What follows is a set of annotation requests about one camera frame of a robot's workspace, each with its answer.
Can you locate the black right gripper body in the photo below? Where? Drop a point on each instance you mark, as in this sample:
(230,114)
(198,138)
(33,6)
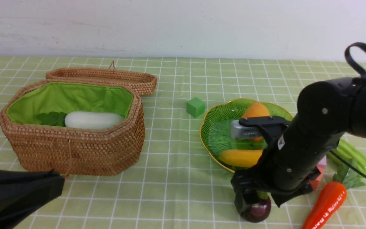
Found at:
(285,168)

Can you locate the yellow toy banana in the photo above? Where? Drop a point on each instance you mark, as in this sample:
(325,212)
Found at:
(240,158)

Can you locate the dark purple toy mangosteen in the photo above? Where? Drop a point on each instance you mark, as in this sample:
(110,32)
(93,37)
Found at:
(259,212)

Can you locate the orange toy mango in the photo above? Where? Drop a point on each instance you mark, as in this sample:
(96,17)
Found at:
(255,110)

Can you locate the orange toy carrot green leaves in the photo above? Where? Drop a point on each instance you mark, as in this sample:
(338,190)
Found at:
(333,195)

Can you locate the white toy radish green leaves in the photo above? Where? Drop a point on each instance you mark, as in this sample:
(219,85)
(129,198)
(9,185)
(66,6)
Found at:
(80,119)

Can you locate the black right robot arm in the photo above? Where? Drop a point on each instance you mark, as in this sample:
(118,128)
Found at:
(326,111)

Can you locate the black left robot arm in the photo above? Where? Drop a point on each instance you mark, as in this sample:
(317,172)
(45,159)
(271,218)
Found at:
(24,192)

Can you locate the salmon red foam cube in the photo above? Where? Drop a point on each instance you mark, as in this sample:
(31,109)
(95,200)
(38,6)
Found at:
(315,183)

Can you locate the pink foam cube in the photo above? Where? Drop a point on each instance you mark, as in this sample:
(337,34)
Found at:
(322,161)

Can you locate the green leaf-shaped glass plate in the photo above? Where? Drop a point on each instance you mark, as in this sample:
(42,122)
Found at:
(215,130)

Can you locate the green foam cube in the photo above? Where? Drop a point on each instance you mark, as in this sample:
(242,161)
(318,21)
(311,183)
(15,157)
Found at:
(195,107)

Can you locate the green checked tablecloth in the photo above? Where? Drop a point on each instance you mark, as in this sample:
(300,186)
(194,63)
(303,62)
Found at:
(175,184)

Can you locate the woven wicker basket lid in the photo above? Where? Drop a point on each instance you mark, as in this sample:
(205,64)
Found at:
(140,83)

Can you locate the woven wicker basket green lining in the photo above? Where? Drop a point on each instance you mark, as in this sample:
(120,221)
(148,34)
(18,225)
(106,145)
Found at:
(30,123)

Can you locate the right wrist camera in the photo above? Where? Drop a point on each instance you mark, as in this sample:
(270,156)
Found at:
(240,132)

